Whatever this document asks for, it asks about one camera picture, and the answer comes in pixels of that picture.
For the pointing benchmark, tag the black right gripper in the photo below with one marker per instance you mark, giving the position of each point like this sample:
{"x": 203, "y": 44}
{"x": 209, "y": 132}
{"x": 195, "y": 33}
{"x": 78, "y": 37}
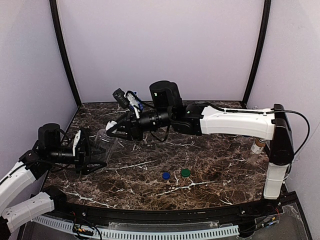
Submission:
{"x": 134, "y": 125}

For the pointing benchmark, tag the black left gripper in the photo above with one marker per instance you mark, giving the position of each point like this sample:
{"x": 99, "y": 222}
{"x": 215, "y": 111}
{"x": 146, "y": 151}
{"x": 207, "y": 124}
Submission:
{"x": 80, "y": 155}

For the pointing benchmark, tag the clear unlabelled bottle white cap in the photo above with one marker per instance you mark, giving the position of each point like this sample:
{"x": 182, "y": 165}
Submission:
{"x": 102, "y": 147}

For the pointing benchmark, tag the blue bottle cap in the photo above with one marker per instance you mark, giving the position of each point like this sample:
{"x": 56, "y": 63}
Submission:
{"x": 166, "y": 175}

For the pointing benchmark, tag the green bottle cap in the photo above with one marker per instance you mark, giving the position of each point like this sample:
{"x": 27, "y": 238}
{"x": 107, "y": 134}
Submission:
{"x": 185, "y": 173}

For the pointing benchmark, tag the brown drink bottle white label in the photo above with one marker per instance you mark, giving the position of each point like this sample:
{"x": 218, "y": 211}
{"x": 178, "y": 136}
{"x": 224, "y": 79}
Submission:
{"x": 255, "y": 150}

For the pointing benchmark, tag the white ribbed bottle cap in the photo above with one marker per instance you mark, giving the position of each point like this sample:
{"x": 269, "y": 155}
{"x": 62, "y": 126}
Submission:
{"x": 110, "y": 124}

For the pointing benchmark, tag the Pocari Sweat clear bottle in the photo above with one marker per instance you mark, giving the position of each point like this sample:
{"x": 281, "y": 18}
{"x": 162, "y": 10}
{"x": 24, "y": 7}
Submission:
{"x": 137, "y": 101}

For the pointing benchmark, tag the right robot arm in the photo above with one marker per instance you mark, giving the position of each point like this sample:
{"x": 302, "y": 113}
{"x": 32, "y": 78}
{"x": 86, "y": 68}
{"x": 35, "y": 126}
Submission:
{"x": 168, "y": 110}

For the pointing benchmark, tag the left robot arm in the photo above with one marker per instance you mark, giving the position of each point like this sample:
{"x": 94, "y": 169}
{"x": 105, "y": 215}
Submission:
{"x": 47, "y": 153}

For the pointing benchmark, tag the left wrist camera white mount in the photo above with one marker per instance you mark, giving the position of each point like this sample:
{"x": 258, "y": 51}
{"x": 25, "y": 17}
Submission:
{"x": 75, "y": 142}

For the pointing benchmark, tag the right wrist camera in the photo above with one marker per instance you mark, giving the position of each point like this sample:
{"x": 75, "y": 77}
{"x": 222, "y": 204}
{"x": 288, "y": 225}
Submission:
{"x": 119, "y": 96}

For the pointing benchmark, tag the black table front rail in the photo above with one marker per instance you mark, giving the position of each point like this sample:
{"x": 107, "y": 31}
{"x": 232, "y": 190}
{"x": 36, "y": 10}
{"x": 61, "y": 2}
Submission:
{"x": 239, "y": 213}

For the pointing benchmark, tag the white slotted cable duct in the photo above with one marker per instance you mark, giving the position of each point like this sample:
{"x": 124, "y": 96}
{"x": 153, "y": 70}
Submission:
{"x": 134, "y": 231}

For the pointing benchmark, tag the black left corner post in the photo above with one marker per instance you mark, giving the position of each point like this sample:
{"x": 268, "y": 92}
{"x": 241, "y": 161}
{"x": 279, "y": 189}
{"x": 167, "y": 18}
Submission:
{"x": 63, "y": 51}

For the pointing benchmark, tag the black corner post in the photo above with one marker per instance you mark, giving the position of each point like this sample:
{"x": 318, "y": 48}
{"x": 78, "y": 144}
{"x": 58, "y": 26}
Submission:
{"x": 258, "y": 52}
{"x": 63, "y": 51}

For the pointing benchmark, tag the black right corner post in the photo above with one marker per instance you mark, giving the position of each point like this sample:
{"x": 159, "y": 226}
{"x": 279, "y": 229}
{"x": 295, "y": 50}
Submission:
{"x": 258, "y": 52}

